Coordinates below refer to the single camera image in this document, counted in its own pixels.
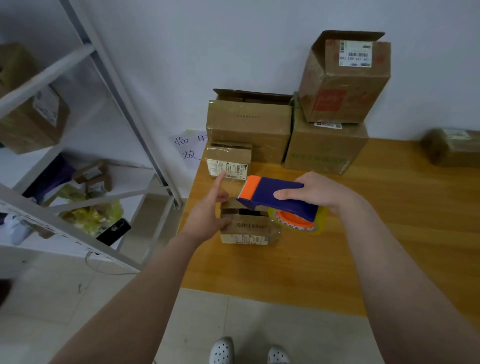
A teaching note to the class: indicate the stack of cardboard boxes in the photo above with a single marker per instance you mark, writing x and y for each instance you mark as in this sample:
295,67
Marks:
247,124

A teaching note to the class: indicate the white perforated clog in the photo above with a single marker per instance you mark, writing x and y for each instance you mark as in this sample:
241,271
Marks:
221,351
279,355

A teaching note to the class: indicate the yellow plastic bag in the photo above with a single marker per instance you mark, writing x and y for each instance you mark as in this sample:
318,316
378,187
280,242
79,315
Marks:
94,216

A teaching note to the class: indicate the blue orange tape dispenser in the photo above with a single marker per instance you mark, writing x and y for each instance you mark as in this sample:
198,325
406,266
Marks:
270,191

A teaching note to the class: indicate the small open-flap cardboard box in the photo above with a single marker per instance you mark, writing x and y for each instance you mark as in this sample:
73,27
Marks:
251,225

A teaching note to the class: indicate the person's right forearm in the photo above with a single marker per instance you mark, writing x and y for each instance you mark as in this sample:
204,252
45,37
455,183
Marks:
412,289

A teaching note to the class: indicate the person's left forearm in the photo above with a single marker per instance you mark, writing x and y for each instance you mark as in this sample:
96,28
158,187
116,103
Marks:
124,311

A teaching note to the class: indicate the grey metal shelf rack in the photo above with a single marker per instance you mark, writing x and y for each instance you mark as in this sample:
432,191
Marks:
45,71

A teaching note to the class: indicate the white plastic bag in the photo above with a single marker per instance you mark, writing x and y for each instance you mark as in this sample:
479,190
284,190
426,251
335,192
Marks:
13,229

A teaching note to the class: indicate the black mobile phone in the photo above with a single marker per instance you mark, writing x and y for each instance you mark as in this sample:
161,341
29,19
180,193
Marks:
114,231

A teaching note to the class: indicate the person's right hand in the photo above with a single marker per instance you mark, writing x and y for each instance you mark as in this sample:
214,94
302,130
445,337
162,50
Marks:
319,191

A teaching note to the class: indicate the person's left hand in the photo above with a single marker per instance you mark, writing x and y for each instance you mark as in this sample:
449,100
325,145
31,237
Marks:
202,217

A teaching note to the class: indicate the large worn shelf carton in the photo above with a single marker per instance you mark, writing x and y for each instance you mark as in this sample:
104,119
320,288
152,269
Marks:
30,112

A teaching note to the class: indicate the wooden table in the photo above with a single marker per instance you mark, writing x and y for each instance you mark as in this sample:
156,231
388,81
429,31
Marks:
420,217

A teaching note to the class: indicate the white paper wall sign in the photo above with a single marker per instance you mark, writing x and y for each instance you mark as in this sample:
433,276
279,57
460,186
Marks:
187,146

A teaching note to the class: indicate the box barcode label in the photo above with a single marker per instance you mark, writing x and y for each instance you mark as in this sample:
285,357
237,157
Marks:
454,148

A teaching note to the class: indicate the small open carton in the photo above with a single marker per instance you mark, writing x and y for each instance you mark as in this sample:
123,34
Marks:
94,176

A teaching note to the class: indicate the dark blue bag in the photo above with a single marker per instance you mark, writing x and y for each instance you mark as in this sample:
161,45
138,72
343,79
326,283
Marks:
49,178

